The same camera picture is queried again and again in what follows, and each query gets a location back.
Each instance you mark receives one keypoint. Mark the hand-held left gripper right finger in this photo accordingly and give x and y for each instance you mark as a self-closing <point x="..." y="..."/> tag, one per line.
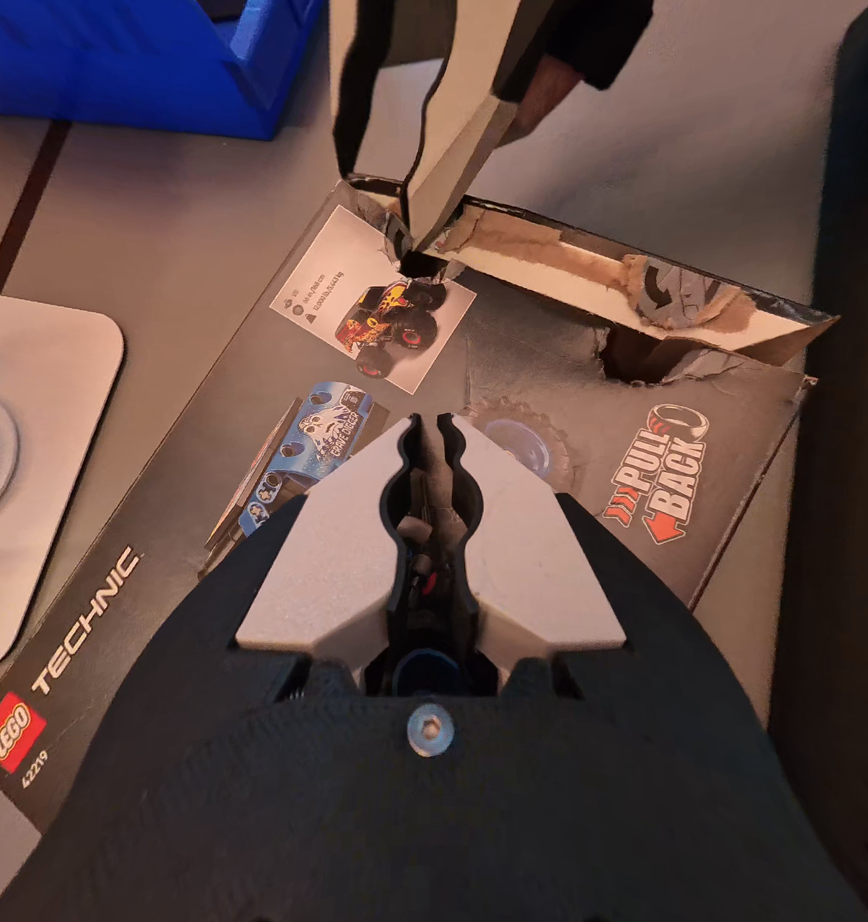
<point x="542" y="576"/>

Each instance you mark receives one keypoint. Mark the grey desk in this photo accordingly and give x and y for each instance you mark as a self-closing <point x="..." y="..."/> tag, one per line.
<point x="693" y="144"/>

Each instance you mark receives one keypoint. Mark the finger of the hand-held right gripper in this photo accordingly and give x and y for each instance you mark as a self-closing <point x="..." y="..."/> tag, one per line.
<point x="470" y="144"/>
<point x="351" y="36"/>

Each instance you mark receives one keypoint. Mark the person's right hand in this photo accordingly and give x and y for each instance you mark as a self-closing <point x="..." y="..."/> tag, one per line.
<point x="542" y="93"/>

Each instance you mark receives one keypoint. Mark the white sign stand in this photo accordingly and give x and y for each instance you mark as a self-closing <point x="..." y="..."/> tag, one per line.
<point x="59" y="360"/>

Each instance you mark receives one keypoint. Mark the dark toy truck box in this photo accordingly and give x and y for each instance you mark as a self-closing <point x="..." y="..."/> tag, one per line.
<point x="189" y="446"/>

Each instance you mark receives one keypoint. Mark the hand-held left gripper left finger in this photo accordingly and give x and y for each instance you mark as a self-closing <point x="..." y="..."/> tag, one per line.
<point x="326" y="576"/>

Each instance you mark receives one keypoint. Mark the blue storage bin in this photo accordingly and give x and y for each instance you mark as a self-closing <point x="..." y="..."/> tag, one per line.
<point x="117" y="65"/>

